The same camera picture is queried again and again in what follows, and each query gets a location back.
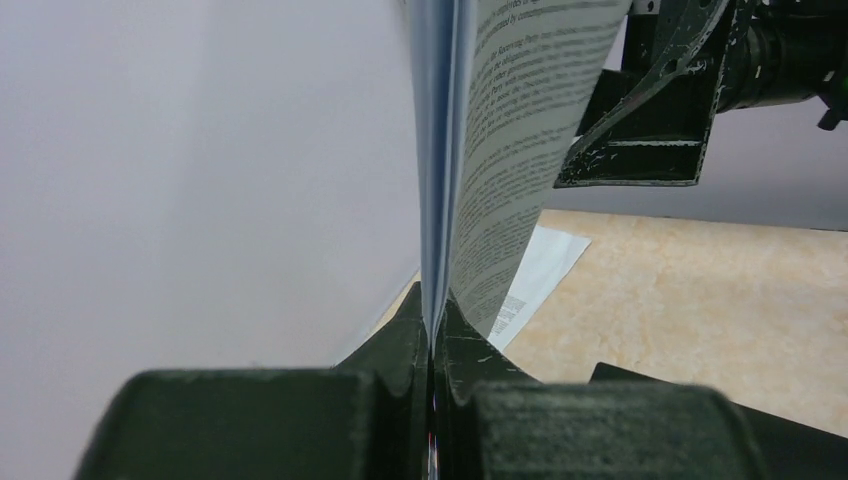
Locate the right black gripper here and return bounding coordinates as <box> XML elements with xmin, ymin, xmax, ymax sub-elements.
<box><xmin>555</xmin><ymin>0</ymin><xmax>847</xmax><ymax>189</ymax></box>

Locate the single printed paper sheet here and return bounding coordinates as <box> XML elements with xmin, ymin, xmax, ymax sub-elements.
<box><xmin>487</xmin><ymin>226</ymin><xmax>591</xmax><ymax>352</ymax></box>

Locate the teal folder black inside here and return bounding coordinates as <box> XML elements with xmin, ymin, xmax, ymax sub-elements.
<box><xmin>738</xmin><ymin>406</ymin><xmax>847</xmax><ymax>479</ymax></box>

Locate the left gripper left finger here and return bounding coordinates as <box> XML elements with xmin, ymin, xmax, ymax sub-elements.
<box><xmin>75</xmin><ymin>285</ymin><xmax>429</xmax><ymax>479</ymax></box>

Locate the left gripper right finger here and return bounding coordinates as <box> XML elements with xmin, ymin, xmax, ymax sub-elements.
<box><xmin>433</xmin><ymin>302</ymin><xmax>768</xmax><ymax>479</ymax></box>

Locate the printed paper stack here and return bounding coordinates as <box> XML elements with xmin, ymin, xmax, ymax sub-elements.
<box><xmin>404</xmin><ymin>1</ymin><xmax>631</xmax><ymax>337</ymax></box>

